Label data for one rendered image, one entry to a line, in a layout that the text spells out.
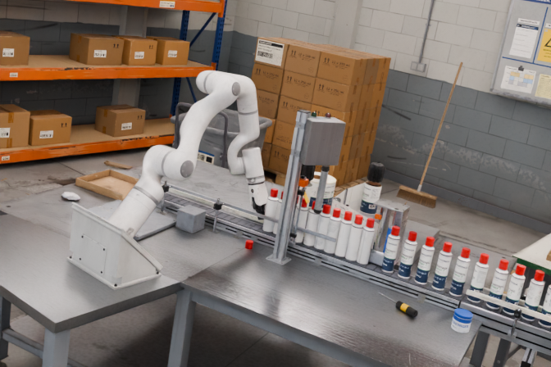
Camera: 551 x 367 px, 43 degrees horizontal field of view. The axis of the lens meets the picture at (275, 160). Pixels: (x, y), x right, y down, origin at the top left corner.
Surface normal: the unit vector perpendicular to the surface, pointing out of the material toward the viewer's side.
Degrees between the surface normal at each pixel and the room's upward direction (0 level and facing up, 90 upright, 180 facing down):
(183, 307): 90
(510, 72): 90
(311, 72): 90
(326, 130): 90
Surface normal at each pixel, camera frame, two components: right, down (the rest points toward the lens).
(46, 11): 0.77, 0.28
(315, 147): 0.46, 0.30
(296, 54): -0.55, 0.12
